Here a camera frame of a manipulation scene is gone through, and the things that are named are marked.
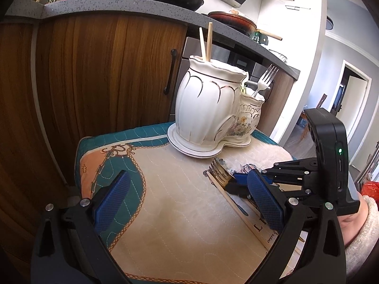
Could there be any light wooden chopstick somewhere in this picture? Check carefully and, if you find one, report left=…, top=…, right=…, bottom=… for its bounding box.
left=199, top=27, right=206, bottom=61
left=206, top=22, right=213, bottom=62

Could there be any green kettle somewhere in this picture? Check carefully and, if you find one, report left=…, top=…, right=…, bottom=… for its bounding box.
left=253, top=29, right=283, bottom=46

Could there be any white ceramic double utensil holder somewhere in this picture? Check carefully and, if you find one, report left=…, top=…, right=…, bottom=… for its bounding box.
left=167, top=55, right=265, bottom=158

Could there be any patterned teal beige cushion mat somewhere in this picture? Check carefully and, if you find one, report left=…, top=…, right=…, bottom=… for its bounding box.
left=74, top=121, right=297, bottom=284

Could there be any black cabinet door handle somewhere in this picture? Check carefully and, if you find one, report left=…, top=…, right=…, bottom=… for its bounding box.
left=163, top=49, right=178, bottom=95

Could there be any person's right hand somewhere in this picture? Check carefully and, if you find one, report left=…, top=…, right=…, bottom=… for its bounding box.
left=338, top=193, right=369, bottom=247

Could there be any red brown casserole pot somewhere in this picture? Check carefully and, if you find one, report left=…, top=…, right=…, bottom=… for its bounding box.
left=208, top=11, right=257, bottom=37

